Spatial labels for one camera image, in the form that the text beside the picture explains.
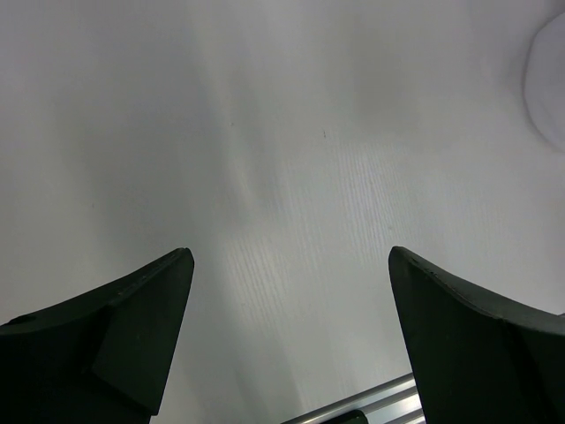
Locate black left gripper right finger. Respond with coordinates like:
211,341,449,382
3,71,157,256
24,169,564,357
388,246,564,423

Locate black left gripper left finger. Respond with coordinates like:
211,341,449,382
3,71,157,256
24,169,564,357
1,248,194,423

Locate white pink-trimmed laundry bag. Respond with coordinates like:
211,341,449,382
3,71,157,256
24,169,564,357
524,13,564,152

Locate aluminium front rail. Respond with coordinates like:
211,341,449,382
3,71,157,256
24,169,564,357
287,374,426,424

